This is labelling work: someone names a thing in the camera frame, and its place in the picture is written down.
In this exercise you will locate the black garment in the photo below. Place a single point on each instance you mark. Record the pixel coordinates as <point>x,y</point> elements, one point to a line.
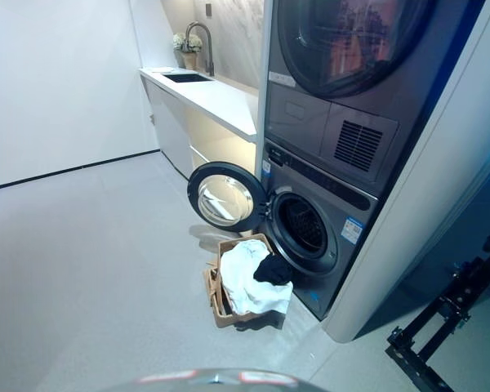
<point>273,271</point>

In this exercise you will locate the round washing machine door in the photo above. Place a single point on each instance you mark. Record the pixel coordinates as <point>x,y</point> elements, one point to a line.
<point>194,192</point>

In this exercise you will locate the woven wicker laundry basket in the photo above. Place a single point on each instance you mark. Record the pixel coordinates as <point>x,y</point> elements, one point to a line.
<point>220,314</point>

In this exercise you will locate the grey front-load washing machine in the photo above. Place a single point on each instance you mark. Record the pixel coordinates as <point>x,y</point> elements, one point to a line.
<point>351,261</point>

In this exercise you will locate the white garment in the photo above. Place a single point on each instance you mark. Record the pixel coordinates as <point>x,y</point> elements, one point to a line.
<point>237,277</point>

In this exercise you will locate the white counter cabinet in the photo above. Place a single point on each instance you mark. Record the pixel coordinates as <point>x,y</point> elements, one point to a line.
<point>212,102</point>

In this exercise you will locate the grey stacked dryer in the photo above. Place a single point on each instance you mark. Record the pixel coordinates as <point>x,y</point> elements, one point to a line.
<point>302,110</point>

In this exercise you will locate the black rectangular sink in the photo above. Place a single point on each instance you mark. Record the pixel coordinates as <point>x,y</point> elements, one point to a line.
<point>188,77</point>

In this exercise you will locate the steel gooseneck faucet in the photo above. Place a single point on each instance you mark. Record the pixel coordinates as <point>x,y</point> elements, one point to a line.
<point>209,49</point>

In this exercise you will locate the white flowers in vase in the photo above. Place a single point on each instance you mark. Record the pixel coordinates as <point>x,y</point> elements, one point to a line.
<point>187,43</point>

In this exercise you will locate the silver robot torso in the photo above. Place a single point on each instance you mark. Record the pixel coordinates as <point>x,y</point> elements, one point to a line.
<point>220,381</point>

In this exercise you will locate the white appliance enclosure cabinet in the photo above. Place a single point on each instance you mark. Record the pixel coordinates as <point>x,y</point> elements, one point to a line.
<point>433,204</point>

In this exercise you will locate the dark wall switch plate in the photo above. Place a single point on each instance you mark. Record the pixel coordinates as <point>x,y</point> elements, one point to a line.
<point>208,10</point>

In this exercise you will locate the black metal frame stand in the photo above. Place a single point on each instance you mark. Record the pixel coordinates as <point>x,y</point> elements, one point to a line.
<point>433,314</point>

